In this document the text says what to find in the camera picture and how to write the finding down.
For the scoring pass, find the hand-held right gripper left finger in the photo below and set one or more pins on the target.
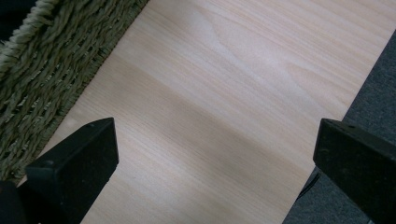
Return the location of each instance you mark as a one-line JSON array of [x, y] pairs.
[[77, 161]]

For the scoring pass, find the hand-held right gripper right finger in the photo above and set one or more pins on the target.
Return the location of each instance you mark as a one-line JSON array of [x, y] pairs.
[[358, 168]]

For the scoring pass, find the woven seagrass basket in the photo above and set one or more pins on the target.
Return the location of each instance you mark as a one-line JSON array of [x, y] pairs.
[[46, 68]]

